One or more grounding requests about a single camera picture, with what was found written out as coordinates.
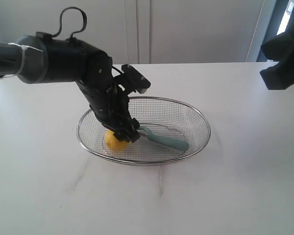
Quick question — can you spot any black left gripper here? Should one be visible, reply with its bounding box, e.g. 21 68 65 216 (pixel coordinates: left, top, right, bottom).
76 51 140 143

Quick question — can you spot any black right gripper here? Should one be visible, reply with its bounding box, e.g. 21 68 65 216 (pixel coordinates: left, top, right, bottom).
260 24 294 90

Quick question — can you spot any yellow lemon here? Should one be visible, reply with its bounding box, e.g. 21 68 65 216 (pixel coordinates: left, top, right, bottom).
104 130 129 151

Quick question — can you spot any teal handled peeler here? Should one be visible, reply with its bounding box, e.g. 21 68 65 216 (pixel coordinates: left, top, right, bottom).
139 126 189 152

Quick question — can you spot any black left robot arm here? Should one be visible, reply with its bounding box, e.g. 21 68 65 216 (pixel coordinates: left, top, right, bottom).
0 36 142 142

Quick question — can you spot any oval wire mesh basket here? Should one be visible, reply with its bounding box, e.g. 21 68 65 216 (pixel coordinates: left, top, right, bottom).
76 96 211 165

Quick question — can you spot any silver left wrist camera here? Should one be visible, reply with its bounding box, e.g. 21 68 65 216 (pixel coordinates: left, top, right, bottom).
121 64 151 94

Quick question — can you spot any grey left arm cable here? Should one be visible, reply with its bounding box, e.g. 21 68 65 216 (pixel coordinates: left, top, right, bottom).
50 6 87 41

